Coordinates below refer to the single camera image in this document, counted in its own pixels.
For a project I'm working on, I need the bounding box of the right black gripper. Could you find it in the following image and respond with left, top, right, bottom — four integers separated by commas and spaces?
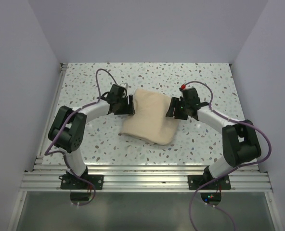
166, 97, 190, 121

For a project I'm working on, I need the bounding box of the beige cloth wrap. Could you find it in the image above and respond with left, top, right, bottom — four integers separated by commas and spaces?
121, 89, 179, 145

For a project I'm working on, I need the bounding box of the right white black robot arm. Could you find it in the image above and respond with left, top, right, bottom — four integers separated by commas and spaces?
166, 85, 261, 189

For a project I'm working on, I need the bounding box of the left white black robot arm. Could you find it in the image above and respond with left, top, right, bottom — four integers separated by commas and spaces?
44, 84, 135, 189

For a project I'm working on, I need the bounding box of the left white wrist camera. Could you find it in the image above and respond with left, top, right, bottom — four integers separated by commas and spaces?
120, 83, 129, 90

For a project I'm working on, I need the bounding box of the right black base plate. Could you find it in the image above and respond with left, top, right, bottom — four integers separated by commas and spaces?
187, 175, 232, 190

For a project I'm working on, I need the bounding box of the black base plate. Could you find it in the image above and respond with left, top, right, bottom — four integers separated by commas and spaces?
58, 173, 104, 190
187, 175, 232, 190

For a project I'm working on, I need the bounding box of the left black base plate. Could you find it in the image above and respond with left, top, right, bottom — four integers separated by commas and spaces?
58, 173, 104, 190

